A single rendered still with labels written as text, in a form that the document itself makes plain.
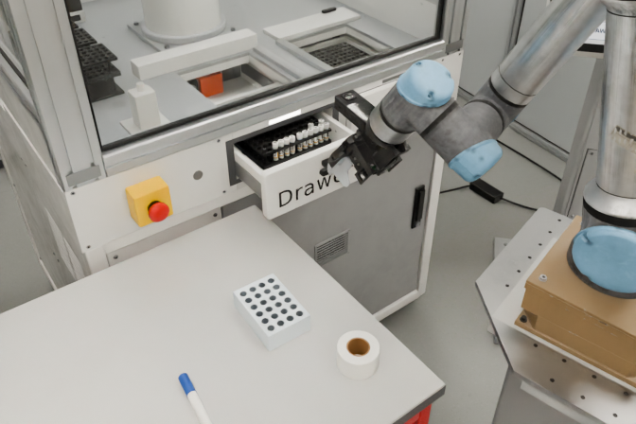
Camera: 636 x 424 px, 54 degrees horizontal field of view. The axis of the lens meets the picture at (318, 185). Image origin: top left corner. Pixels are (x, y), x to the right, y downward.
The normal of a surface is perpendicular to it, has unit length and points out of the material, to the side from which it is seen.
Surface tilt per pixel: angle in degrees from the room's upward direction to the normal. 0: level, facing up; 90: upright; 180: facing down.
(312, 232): 90
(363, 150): 35
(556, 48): 99
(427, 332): 0
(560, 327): 90
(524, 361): 0
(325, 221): 90
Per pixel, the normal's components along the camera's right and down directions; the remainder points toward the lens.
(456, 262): 0.00, -0.81
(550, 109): -0.86, 0.30
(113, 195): 0.59, 0.48
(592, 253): -0.53, 0.60
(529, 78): -0.27, 0.69
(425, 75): 0.34, -0.39
